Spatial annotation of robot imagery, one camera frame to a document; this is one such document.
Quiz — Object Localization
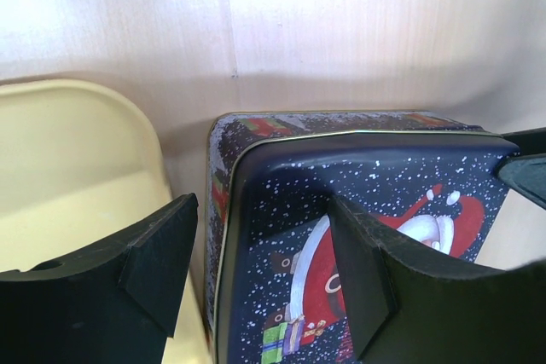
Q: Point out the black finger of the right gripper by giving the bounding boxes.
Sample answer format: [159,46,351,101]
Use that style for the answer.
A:
[497,127,546,206]

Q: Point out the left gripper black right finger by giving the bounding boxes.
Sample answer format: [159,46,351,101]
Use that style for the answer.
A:
[328,196,545,363]

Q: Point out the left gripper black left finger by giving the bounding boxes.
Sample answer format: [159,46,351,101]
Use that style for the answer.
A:
[1,194,198,363]

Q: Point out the gold tin lid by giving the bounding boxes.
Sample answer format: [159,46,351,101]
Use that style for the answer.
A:
[214,131,518,363]

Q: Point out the square cookie tin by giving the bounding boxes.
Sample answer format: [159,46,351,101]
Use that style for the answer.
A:
[204,110,487,344]

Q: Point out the gold rectangular tray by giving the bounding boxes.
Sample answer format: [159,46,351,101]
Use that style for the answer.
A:
[1,79,210,363]

